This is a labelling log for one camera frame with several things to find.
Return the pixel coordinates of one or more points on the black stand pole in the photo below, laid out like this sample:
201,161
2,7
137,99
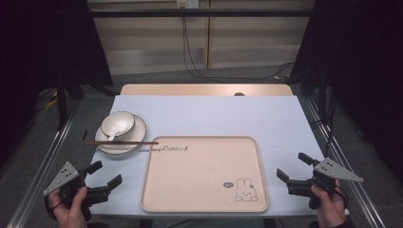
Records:
322,91
61,101

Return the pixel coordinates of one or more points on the white plate with dark rim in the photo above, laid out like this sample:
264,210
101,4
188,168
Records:
134,139

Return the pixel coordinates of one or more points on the white bowl with dark rim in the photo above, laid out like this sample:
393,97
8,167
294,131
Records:
118,123

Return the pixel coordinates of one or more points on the person's right hand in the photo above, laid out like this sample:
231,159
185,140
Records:
329,205

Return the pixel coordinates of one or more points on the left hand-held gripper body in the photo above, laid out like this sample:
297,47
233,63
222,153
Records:
61,177

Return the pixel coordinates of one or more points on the white ceramic spoon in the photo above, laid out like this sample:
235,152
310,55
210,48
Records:
114,131

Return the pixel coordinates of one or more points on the beige tray with rabbit print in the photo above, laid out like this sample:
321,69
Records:
202,177

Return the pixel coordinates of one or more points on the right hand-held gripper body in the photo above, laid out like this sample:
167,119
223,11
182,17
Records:
329,171

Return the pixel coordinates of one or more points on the black horizontal bar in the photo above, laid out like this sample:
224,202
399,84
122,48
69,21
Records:
202,13

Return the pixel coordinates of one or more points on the thin black stick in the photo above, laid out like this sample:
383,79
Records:
84,135

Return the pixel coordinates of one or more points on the light wooden table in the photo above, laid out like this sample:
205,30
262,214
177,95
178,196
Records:
190,89

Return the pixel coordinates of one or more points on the black curtain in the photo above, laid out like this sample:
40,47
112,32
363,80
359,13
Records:
47,41
358,63

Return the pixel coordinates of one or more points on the person's left hand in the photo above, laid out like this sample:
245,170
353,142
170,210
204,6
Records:
68,212

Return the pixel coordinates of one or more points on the aluminium rail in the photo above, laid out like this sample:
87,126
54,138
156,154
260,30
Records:
41,171
345,171

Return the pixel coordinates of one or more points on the white wall socket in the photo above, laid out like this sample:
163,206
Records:
187,3

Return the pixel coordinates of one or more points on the brown wooden chopstick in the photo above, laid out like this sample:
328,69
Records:
120,142

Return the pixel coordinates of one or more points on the white table mat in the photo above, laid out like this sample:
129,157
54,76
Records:
221,117

